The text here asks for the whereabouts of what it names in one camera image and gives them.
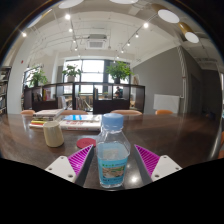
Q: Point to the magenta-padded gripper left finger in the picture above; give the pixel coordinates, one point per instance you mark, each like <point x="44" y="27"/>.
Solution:
<point x="63" y="168"/>

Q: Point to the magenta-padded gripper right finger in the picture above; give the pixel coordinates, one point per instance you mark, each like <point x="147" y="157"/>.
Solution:
<point x="165" y="167"/>

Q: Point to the clear blue-capped water bottle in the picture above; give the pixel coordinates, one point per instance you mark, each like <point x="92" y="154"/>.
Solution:
<point x="112" y="160"/>

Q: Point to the flat round red coaster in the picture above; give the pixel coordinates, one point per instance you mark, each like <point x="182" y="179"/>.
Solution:
<point x="85" y="143"/>

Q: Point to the cream ceramic cup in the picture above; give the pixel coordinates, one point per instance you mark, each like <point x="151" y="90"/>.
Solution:
<point x="53" y="135"/>

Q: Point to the orange chairs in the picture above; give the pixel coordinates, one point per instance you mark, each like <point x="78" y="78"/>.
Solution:
<point x="126" y="112"/>

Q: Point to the low dark shelf unit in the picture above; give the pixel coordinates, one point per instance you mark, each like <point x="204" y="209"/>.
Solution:
<point x="106" y="106"/>

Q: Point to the person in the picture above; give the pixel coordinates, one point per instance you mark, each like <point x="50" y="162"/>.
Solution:
<point x="118" y="92"/>

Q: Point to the green potted plant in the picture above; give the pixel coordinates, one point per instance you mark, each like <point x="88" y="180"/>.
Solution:
<point x="118" y="70"/>
<point x="71" y="71"/>
<point x="37" y="77"/>

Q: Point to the tall dark bookshelf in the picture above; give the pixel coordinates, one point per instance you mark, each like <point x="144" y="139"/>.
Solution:
<point x="4" y="90"/>

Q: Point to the ceiling air conditioner unit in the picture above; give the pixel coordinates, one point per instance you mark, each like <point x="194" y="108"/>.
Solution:
<point x="96" y="42"/>

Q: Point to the round white ceiling panels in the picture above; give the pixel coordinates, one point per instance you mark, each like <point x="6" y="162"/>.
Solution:
<point x="168" y="16"/>

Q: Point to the ceiling spot lights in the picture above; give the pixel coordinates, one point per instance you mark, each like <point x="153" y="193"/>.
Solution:
<point x="67" y="16"/>

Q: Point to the white wall radiator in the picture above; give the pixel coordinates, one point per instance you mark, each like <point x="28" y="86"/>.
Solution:
<point x="166" y="103"/>

